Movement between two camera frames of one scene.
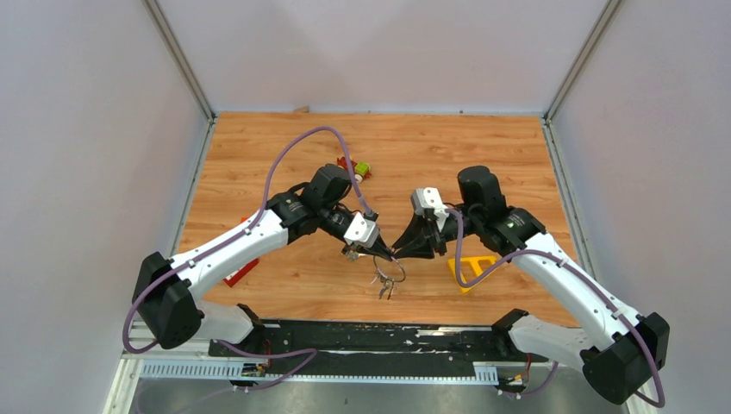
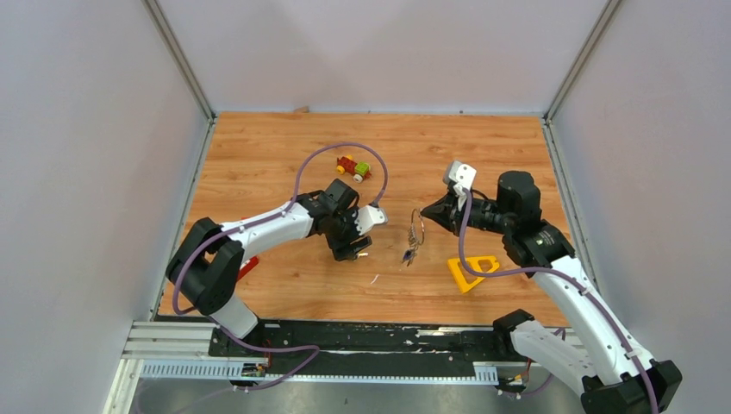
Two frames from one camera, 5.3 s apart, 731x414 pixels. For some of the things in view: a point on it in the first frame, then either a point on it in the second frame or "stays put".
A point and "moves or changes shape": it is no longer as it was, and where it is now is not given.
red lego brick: [232, 279] stays put
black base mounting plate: [382, 341] stays put
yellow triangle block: [475, 265] stays put
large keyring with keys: [386, 281] moves or changes shape
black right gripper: [421, 249] to [446, 212]
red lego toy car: [360, 171] stays put
